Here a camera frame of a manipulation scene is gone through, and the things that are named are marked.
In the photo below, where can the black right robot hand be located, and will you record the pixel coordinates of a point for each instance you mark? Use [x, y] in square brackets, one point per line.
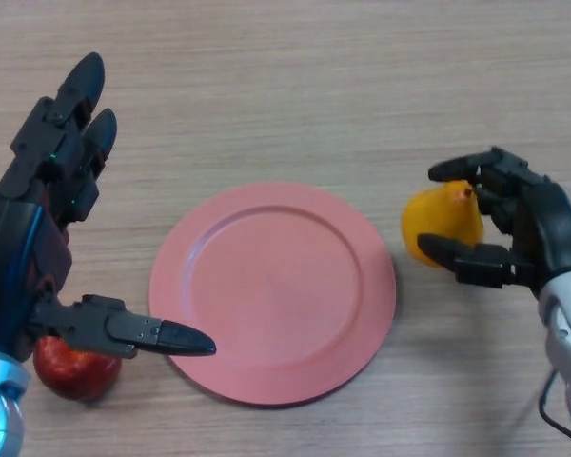
[547, 228]

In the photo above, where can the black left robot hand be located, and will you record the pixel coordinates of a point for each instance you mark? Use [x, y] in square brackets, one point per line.
[24, 252]

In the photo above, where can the yellow pear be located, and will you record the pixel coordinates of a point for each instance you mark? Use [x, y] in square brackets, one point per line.
[440, 216]

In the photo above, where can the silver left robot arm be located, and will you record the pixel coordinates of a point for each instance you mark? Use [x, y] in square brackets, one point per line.
[2, 404]

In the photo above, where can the pink round plate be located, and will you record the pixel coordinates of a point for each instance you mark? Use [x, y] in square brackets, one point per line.
[273, 297]

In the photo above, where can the red apple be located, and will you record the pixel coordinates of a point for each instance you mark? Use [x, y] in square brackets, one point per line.
[76, 376]

